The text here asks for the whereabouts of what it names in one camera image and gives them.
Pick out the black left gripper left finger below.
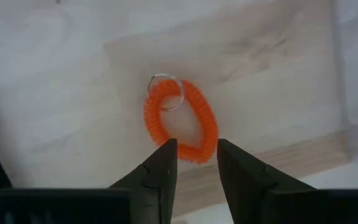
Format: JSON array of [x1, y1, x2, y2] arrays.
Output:
[[109, 138, 178, 224]]

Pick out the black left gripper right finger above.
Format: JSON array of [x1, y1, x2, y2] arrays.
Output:
[[217, 138, 317, 224]]

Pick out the orange spring coil keychain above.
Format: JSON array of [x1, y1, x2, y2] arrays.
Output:
[[143, 73, 219, 165]]

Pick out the clear plastic bin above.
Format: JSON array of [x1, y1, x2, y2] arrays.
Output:
[[0, 0, 358, 218]]

